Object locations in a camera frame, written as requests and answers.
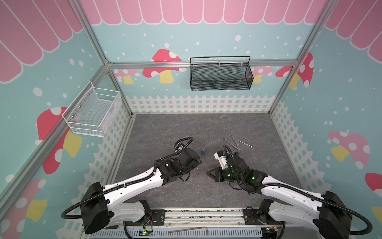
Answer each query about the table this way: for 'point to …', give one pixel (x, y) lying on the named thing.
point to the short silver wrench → (238, 145)
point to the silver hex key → (248, 145)
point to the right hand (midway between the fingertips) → (206, 173)
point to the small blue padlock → (203, 152)
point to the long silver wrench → (238, 150)
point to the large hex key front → (190, 229)
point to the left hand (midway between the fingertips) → (198, 161)
